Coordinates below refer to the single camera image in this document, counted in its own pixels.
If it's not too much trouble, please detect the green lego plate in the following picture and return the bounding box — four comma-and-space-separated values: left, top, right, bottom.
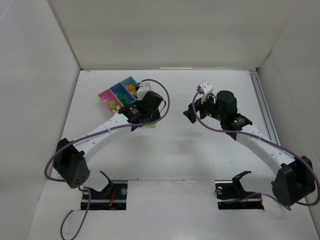
117, 91, 125, 100

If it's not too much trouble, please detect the purple-blue plastic bin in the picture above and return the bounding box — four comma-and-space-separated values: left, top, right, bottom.
110, 82, 136, 105

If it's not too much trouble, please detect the pink plastic bin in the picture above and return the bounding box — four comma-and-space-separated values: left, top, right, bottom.
98, 89, 124, 115

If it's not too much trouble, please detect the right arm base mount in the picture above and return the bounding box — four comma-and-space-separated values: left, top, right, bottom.
214, 170, 265, 210

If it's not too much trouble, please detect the lime green lego brick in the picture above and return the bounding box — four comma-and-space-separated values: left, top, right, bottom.
108, 100, 116, 110

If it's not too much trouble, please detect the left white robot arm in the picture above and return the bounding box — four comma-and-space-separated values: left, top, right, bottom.
53, 90, 164, 192

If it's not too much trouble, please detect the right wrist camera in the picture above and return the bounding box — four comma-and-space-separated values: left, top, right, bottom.
197, 80, 214, 104

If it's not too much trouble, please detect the light blue plastic bin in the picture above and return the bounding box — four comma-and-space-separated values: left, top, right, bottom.
121, 76, 138, 99

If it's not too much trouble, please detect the large yellow lego brick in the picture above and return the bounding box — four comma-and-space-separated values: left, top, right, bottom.
126, 84, 136, 94

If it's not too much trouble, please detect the aluminium rail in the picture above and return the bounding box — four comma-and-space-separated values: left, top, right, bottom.
249, 70, 281, 145

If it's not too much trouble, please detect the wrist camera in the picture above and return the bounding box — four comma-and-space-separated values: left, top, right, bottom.
197, 80, 214, 104
136, 82, 151, 100

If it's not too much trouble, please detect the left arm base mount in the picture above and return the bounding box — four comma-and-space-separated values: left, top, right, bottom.
78, 171, 128, 211

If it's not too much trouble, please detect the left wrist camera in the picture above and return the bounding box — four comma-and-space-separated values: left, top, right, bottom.
136, 82, 151, 100

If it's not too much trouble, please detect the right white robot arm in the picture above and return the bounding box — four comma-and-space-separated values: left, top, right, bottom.
183, 89, 320, 208

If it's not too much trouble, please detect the pale yellow lego from stack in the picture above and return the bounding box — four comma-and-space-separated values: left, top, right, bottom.
143, 123, 157, 129

